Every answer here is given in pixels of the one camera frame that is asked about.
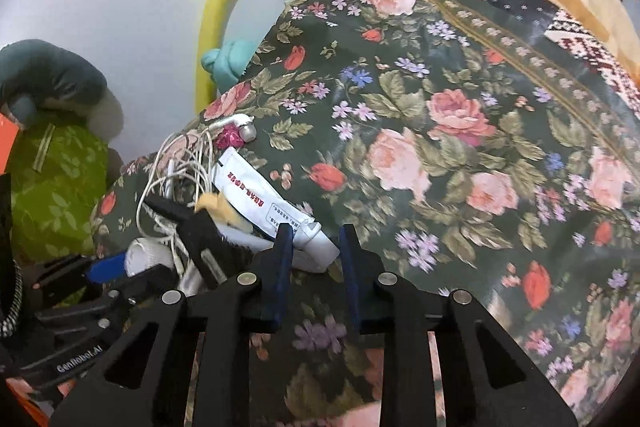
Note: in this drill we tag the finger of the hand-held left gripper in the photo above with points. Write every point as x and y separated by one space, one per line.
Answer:
106 268
145 289

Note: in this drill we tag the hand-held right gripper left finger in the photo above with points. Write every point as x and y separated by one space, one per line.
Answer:
280 277

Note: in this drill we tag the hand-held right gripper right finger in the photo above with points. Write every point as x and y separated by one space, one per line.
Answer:
350 277

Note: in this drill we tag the white paper cup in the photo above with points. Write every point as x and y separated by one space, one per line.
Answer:
147 254

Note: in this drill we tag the black hair comb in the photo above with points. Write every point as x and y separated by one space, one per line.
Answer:
197 237

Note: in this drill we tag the white squeeze tube red print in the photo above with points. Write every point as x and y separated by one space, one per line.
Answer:
250 192

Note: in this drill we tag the yellow sponge piece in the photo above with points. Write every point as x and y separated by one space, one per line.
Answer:
215 204

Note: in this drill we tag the green leaf-print bag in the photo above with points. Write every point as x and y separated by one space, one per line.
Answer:
55 197

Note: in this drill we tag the dark floral blanket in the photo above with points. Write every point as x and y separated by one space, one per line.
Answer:
450 157

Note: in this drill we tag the orange box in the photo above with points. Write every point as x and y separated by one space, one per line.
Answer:
6 142

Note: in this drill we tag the grey plush toy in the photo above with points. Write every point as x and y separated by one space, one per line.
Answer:
55 72

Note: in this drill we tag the teal cloth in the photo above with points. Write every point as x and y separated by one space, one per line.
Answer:
232 57

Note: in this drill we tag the red white patterned cloth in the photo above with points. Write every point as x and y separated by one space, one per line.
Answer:
585 47

